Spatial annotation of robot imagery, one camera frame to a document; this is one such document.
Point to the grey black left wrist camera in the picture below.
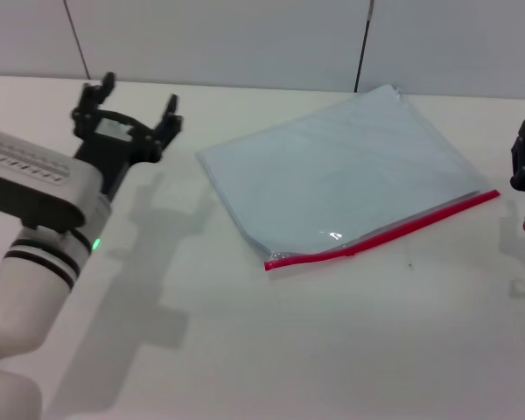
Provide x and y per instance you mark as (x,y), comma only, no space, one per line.
(35,184)

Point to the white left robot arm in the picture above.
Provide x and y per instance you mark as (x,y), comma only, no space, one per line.
(26,284)

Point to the dark wall joint strip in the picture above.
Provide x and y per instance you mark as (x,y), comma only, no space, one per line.
(362,48)
(76,41)

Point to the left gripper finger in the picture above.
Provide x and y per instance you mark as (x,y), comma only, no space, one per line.
(170,124)
(92,98)

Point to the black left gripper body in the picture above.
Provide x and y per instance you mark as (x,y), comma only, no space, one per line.
(118,146)

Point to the clear document bag red zipper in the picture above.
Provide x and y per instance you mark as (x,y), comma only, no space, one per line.
(332,175)

